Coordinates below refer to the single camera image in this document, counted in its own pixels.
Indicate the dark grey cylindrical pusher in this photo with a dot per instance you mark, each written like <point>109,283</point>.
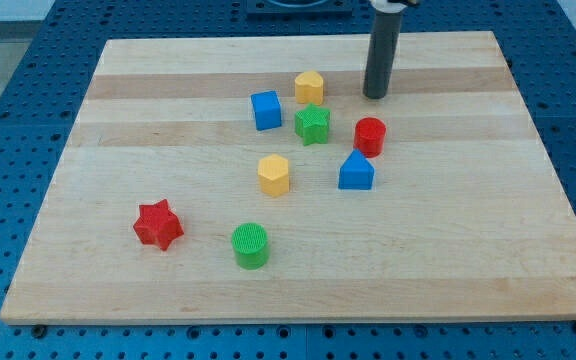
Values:
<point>381,53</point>

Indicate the blue cube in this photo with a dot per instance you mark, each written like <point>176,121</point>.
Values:
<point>267,110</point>

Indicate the green star block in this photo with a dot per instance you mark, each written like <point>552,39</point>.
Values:
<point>312,124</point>

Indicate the red star block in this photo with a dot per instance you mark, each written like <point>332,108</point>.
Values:
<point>158,225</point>

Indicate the yellow heart block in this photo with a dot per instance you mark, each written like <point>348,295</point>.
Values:
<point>309,88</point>

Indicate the red cylinder block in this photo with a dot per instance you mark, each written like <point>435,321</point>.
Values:
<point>369,136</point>

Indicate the blue triangular prism block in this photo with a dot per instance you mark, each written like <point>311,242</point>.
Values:
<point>356,173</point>

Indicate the yellow hexagon block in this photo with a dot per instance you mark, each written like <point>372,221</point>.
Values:
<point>273,175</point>

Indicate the wooden board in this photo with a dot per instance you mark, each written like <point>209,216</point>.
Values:
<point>466,220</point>

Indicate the green cylinder block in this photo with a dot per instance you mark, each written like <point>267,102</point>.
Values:
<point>250,245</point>

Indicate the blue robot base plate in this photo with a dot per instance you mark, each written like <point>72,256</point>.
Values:
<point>298,7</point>

